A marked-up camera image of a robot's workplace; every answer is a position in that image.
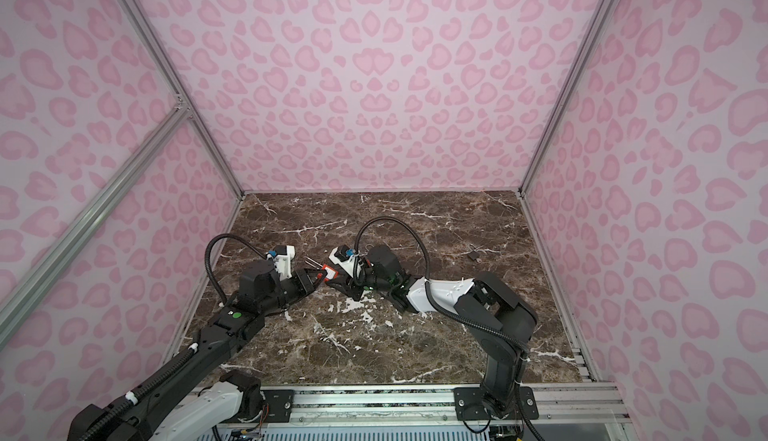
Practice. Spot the diagonal aluminium frame bar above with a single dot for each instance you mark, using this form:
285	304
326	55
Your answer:
39	280

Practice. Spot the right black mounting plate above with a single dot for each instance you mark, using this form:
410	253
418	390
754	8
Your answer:
470	405

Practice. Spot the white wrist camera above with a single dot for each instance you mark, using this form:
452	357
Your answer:
282	256
345	258

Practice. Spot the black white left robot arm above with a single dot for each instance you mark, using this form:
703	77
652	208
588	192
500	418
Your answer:
164	407

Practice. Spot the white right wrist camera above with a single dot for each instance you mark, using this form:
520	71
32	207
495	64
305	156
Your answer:
345	258

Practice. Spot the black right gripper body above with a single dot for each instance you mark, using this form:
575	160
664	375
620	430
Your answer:
355	289

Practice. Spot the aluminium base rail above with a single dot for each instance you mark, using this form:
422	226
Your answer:
426	412

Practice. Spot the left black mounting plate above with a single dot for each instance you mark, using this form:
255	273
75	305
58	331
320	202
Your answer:
270	406

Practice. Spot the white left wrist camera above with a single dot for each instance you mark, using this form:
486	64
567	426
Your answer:
282	256

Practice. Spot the black mounting plate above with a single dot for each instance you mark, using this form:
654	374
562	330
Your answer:
470	405
270	406

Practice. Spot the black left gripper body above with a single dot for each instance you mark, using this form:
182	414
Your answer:
298	287

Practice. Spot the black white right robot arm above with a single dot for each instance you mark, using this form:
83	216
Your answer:
500	321

